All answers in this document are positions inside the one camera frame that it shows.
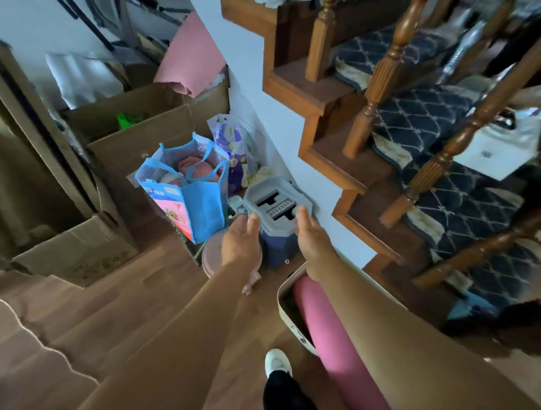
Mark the flat cardboard panels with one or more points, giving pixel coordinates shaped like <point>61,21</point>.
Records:
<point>46,139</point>

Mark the person's white right shoe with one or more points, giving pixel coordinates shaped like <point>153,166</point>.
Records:
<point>277,362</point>

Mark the light blue printed tote bag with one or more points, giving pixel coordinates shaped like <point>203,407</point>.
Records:
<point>203,207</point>

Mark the open low cardboard box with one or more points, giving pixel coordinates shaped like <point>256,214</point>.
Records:
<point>80,253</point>

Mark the person's right forearm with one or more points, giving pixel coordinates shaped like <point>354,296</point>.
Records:
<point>405,346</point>

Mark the white folded cloth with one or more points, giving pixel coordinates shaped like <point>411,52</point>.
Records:
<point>171,178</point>

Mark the person's left forearm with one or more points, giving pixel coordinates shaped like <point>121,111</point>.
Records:
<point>177,355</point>

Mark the cream storage case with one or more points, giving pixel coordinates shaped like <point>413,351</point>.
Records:
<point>284,308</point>

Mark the large open cardboard box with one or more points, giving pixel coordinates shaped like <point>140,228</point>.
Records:
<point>122,156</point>

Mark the black phone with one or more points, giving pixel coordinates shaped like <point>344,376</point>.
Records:
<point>504,120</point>

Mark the white trash can pink lid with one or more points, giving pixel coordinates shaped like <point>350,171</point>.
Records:
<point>211,257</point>

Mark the pink yoga mat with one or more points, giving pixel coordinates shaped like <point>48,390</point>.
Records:
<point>334,350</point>

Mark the person's black trousers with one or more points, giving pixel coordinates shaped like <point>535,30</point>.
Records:
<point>283,395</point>

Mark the blue mop bucket grey lid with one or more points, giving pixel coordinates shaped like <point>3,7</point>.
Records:
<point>277,249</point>

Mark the red-brown folded cloth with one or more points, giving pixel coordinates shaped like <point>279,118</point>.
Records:
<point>194,167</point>

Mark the person's right hand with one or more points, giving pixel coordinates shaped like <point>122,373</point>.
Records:
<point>317,249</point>

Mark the white square stool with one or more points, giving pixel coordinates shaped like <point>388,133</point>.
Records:
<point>498,152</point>

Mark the white foam packing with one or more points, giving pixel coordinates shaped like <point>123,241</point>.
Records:
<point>84,78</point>

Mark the pink foam sheet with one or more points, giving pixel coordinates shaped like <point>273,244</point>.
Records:
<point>190,59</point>

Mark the dark patterned stair carpets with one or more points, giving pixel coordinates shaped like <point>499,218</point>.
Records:
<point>418,118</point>

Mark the plain cardboard box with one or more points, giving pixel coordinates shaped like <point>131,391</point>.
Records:
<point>211,105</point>

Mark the yellowish plastic bag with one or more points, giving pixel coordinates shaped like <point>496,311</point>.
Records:
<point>261,175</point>

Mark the person's left hand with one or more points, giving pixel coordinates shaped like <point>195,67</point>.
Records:
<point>241,249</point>

